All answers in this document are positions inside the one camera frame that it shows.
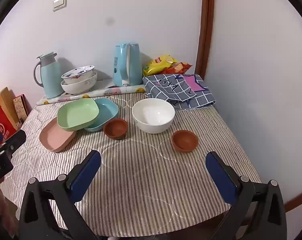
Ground fruit print plastic mat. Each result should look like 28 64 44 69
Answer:
36 79 146 106

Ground grey checked cloth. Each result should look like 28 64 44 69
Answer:
142 74 216 111

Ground red paper bag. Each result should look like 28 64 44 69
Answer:
0 106 18 147

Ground large white grey-print bowl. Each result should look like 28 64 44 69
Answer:
60 70 98 95

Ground red chip bag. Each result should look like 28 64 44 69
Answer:
163 62 193 75

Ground patterned brown box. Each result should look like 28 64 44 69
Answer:
13 94 32 125

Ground small brown bowl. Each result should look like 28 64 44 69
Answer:
171 130 199 153
103 118 128 140

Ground blue red patterned bowl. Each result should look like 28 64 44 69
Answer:
61 65 95 85

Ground light blue tissue box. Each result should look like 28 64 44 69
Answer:
113 43 140 87

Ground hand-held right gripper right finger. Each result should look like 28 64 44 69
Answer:
205 151 288 240

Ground light blue thermos jug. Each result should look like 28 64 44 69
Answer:
33 52 62 99

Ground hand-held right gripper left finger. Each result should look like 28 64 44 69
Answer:
19 150 102 240

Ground plain white bowl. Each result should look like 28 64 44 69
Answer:
132 98 175 134

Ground brown wooden door frame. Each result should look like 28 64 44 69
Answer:
195 0 215 75

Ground striped quilted table cover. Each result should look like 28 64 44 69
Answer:
0 91 263 238

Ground pink square plate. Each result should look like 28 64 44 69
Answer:
39 117 77 153

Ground light blue square plate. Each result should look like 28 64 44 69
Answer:
84 98 119 132

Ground white light switch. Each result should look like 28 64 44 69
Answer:
52 0 67 12

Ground yellow chip bag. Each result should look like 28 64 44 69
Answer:
143 55 178 77

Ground red and brown boxes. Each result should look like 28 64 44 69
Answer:
0 87 19 130

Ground green square plate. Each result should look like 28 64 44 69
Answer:
57 98 100 132

